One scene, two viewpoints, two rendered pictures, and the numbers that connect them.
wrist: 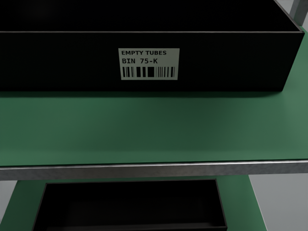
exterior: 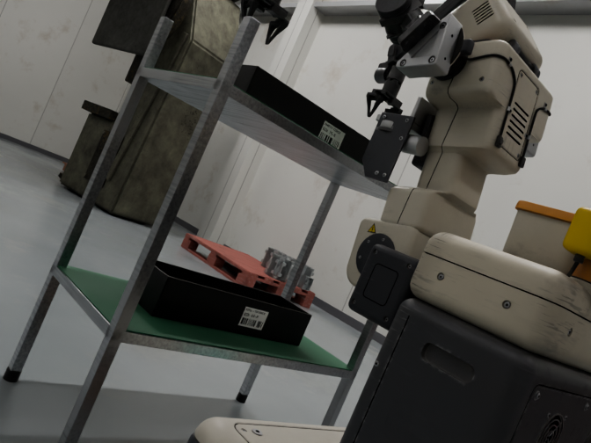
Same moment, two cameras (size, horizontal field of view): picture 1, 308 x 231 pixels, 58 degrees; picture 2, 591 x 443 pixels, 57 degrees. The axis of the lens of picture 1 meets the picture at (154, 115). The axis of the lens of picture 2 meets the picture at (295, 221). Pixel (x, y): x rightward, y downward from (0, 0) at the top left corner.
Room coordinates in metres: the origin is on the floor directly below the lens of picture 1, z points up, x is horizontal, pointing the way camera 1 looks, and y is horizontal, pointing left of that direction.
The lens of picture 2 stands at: (-0.86, 1.10, 0.73)
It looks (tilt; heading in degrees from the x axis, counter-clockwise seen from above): 0 degrees down; 319
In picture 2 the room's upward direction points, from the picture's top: 24 degrees clockwise
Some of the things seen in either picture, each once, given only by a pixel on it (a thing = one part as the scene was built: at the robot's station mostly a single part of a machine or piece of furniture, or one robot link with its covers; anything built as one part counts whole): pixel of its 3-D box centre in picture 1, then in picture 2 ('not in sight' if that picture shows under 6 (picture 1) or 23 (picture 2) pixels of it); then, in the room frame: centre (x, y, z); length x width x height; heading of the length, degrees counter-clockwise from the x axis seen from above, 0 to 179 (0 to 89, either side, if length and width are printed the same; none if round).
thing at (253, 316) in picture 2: (131, 212); (226, 304); (0.46, 0.07, 0.41); 0.57 x 0.17 x 0.11; 92
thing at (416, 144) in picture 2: not in sight; (422, 156); (-0.01, 0.06, 0.99); 0.28 x 0.16 x 0.22; 90
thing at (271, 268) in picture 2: not in sight; (250, 259); (3.46, -2.32, 0.18); 1.31 x 0.91 x 0.37; 2
